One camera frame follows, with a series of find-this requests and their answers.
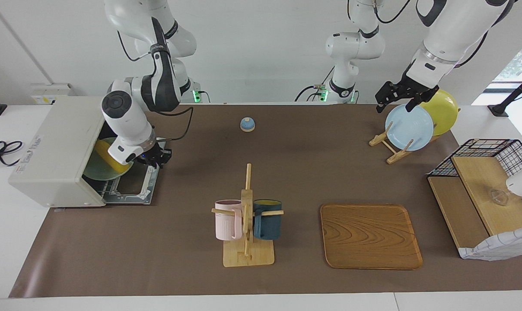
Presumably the glass oven door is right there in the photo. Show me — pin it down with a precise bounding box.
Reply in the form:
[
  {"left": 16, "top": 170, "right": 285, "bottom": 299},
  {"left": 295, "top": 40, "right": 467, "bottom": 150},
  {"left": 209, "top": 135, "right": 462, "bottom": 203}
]
[{"left": 103, "top": 162, "right": 161, "bottom": 204}]

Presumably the pale green plate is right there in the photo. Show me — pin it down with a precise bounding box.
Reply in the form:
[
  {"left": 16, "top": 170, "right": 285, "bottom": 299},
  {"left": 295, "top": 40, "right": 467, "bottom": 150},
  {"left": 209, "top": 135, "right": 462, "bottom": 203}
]
[{"left": 83, "top": 137, "right": 134, "bottom": 181}]

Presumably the white toaster oven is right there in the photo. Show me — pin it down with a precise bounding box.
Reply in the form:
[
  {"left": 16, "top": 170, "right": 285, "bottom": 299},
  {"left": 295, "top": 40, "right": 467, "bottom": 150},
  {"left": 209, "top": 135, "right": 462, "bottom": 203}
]
[{"left": 8, "top": 96, "right": 127, "bottom": 208}]

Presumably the light blue plate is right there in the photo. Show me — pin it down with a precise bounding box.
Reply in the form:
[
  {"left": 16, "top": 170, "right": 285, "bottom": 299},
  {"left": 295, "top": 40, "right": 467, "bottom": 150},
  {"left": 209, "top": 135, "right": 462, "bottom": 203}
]
[{"left": 385, "top": 104, "right": 434, "bottom": 152}]

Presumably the yellow plate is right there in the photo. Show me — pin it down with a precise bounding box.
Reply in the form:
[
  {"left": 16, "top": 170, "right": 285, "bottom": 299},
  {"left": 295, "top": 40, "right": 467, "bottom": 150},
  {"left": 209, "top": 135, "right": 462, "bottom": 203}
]
[{"left": 419, "top": 89, "right": 459, "bottom": 136}]

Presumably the wooden plate rack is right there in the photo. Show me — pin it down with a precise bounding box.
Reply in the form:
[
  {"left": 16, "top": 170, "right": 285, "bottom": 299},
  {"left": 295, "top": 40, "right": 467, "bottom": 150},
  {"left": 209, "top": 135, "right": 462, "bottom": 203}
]
[{"left": 369, "top": 108, "right": 460, "bottom": 165}]

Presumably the pink mug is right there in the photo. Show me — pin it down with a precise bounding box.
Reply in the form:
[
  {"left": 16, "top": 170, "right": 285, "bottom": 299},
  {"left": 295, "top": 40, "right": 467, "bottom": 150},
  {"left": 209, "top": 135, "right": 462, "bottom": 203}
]
[{"left": 214, "top": 200, "right": 243, "bottom": 241}]

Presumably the brown table mat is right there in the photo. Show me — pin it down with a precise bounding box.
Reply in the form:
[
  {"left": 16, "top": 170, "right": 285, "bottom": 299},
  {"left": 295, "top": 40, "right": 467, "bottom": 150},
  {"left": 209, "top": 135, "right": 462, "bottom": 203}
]
[{"left": 8, "top": 104, "right": 522, "bottom": 298}]

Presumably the dark blue mug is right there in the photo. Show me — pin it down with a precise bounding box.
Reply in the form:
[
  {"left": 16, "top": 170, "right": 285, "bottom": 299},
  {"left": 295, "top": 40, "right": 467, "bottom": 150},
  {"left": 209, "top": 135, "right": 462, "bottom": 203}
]
[{"left": 253, "top": 199, "right": 283, "bottom": 240}]

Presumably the wooden mug tree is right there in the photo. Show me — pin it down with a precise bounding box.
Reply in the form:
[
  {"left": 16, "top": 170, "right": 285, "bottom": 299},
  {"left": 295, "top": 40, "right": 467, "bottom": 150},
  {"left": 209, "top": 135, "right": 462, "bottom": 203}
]
[{"left": 211, "top": 163, "right": 284, "bottom": 267}]

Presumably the clear glass object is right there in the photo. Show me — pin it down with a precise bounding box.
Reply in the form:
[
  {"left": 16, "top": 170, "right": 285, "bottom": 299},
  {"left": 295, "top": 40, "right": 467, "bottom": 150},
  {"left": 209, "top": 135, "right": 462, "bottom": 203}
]
[{"left": 491, "top": 188, "right": 510, "bottom": 207}]

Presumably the wooden serving tray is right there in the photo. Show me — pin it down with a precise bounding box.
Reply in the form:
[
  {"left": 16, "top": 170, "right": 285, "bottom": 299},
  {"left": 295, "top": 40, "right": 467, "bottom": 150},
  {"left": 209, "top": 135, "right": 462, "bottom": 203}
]
[{"left": 320, "top": 204, "right": 423, "bottom": 270}]

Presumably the white checked cloth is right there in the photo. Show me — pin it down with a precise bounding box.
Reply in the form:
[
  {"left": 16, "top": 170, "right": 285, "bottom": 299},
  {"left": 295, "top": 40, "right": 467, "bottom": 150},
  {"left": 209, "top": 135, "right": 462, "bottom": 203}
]
[{"left": 458, "top": 228, "right": 522, "bottom": 261}]

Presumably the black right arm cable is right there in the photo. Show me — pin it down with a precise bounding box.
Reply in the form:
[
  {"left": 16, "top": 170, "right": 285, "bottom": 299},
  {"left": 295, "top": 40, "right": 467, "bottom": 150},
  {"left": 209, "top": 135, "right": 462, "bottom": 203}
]
[{"left": 118, "top": 30, "right": 195, "bottom": 141}]

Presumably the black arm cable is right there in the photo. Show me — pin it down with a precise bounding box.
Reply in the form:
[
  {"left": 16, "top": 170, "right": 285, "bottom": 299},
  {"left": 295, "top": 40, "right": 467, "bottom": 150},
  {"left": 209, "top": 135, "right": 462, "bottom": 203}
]
[
  {"left": 373, "top": 0, "right": 490, "bottom": 69},
  {"left": 118, "top": 30, "right": 195, "bottom": 141}
]

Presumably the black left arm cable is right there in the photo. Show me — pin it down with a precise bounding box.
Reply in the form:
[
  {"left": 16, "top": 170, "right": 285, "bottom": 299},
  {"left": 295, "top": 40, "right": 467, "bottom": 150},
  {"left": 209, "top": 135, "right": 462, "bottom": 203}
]
[{"left": 373, "top": 0, "right": 490, "bottom": 69}]

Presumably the black camera stand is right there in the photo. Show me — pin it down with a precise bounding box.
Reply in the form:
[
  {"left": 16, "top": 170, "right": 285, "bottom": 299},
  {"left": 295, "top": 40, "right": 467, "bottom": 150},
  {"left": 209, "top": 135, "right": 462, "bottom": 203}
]
[{"left": 488, "top": 69, "right": 522, "bottom": 117}]

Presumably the black wire basket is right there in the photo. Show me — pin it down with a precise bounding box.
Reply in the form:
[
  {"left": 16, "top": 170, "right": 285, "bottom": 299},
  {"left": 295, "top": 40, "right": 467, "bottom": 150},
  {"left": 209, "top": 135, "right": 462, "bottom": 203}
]
[{"left": 429, "top": 138, "right": 522, "bottom": 216}]

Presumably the white wall box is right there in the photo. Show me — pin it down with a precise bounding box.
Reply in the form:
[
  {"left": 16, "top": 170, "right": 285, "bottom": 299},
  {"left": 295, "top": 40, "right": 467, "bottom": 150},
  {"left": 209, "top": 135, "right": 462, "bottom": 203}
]
[{"left": 31, "top": 83, "right": 73, "bottom": 105}]

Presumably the loose black table cable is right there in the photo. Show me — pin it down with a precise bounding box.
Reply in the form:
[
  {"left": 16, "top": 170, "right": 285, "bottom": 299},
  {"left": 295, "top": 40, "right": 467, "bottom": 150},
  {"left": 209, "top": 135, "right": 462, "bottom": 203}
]
[{"left": 0, "top": 140, "right": 24, "bottom": 169}]

